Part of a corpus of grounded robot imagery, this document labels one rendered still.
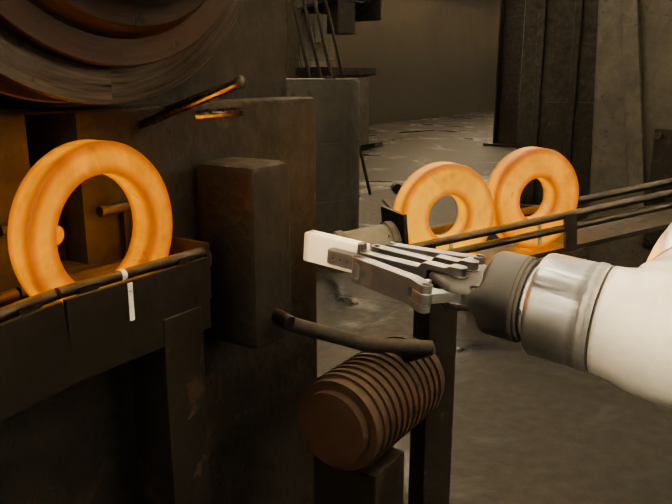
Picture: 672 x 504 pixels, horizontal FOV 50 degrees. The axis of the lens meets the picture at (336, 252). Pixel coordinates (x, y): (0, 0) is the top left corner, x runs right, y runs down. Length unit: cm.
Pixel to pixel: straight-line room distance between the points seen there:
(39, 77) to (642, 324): 53
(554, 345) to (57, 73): 48
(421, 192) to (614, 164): 234
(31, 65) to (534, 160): 72
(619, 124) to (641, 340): 276
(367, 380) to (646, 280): 45
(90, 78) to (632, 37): 275
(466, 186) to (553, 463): 97
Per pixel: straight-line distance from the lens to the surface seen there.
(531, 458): 187
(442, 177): 104
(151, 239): 81
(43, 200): 71
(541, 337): 59
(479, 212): 108
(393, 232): 101
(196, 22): 79
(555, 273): 60
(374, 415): 91
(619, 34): 331
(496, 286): 61
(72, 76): 70
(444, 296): 61
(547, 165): 114
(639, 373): 58
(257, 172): 88
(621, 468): 190
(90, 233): 85
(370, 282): 65
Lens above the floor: 91
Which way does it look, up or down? 14 degrees down
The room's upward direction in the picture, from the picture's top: straight up
